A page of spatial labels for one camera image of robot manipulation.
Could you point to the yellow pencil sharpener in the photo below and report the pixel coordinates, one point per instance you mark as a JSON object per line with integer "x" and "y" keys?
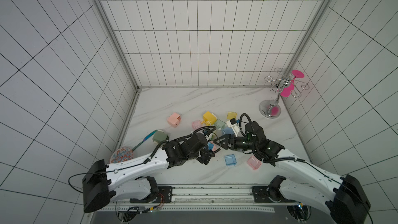
{"x": 209, "y": 118}

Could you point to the chrome cup holder stand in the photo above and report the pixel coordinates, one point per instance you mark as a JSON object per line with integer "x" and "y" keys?
{"x": 271, "y": 108}

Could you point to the clear pink sharpener tray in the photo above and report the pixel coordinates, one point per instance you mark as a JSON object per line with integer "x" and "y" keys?
{"x": 196, "y": 124}

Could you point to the clear mint sharpener tray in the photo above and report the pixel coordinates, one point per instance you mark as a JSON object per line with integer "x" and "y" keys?
{"x": 219, "y": 124}

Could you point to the teal handled tool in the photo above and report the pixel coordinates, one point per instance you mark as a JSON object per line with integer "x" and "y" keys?
{"x": 144, "y": 140}

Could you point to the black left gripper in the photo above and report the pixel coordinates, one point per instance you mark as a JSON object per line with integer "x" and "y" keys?
{"x": 205, "y": 156}

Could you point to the patterned ceramic plate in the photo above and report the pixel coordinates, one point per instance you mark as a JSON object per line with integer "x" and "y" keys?
{"x": 121, "y": 155}

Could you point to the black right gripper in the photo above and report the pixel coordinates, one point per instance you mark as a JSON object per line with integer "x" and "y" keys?
{"x": 230, "y": 142}

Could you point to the clear yellow sharpener tray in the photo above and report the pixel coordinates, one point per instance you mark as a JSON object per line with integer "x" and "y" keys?
{"x": 231, "y": 115}

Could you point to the clear blue sharpener tray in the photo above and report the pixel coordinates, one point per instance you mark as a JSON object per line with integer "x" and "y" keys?
{"x": 230, "y": 160}

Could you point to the magenta plastic goblet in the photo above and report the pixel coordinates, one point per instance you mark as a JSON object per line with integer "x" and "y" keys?
{"x": 289, "y": 83}

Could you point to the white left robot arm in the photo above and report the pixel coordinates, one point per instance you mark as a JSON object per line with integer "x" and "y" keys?
{"x": 133, "y": 179}

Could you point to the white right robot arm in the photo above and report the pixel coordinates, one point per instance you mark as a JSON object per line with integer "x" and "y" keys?
{"x": 342, "y": 197}

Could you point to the mint green pencil sharpener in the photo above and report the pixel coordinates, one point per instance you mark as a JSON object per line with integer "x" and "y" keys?
{"x": 213, "y": 136}

